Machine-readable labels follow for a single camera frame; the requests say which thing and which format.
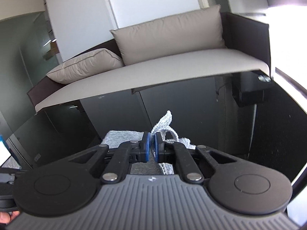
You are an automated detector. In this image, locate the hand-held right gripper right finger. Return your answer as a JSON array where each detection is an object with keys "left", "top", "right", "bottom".
[{"left": 154, "top": 132, "right": 238, "bottom": 185}]

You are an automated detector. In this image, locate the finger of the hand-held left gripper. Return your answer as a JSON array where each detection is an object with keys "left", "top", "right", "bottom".
[{"left": 0, "top": 168, "right": 28, "bottom": 176}]

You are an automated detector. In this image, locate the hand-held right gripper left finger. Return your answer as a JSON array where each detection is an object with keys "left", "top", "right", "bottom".
[{"left": 68, "top": 131, "right": 152, "bottom": 185}]

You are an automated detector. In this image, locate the grey fluffy towel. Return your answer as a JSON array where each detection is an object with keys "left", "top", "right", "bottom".
[{"left": 102, "top": 110, "right": 196, "bottom": 175}]

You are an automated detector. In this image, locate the person's left hand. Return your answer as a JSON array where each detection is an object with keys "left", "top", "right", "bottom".
[{"left": 0, "top": 210, "right": 20, "bottom": 224}]

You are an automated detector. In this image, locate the white blue-edged object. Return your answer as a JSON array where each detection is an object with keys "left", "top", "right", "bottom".
[{"left": 0, "top": 134, "right": 12, "bottom": 166}]

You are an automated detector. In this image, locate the dark brown sofa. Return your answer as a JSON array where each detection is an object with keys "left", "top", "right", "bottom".
[{"left": 26, "top": 12, "right": 272, "bottom": 113}]

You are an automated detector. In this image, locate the small beige cushion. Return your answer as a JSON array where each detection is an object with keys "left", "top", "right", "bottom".
[{"left": 46, "top": 48, "right": 124, "bottom": 85}]

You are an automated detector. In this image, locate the large beige cushion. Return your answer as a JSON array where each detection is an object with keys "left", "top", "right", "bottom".
[{"left": 110, "top": 4, "right": 227, "bottom": 66}]

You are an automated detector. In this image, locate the bright window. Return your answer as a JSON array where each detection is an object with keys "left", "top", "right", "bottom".
[{"left": 266, "top": 5, "right": 307, "bottom": 115}]

